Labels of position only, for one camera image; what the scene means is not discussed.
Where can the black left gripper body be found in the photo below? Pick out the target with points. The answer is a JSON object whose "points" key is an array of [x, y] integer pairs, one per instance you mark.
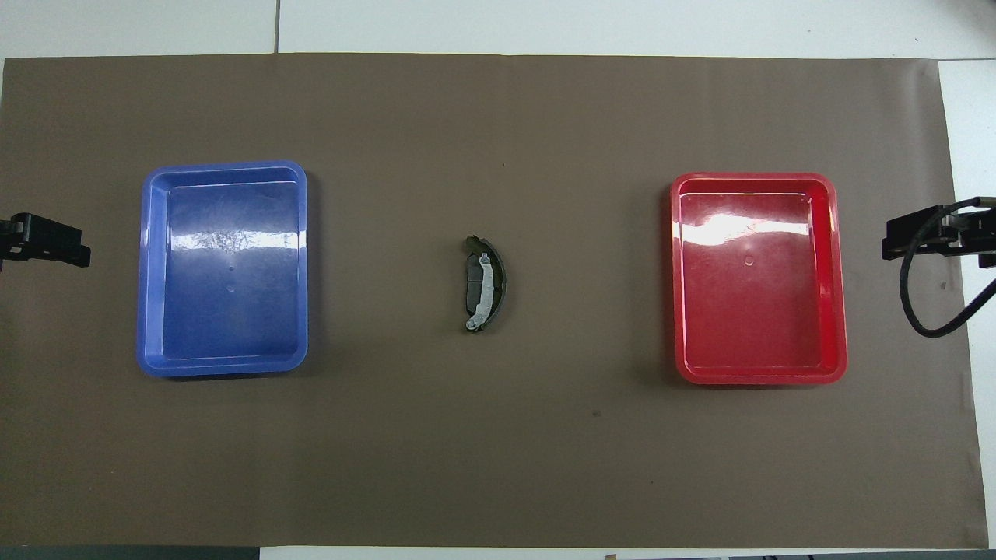
{"points": [[47, 239]]}

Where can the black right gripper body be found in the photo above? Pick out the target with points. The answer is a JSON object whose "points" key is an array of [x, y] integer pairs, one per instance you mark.
{"points": [[918, 233]]}

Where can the dark brake pad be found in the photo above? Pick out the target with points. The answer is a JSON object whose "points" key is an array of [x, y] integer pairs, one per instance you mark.
{"points": [[472, 284]]}

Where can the red plastic tray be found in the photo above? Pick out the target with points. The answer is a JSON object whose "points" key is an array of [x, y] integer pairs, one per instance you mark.
{"points": [[759, 311]]}

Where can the blue plastic tray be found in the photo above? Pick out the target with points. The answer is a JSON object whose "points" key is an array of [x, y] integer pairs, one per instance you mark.
{"points": [[226, 311]]}

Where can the brown table mat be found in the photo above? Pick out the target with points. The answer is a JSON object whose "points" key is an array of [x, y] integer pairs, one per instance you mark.
{"points": [[498, 435]]}

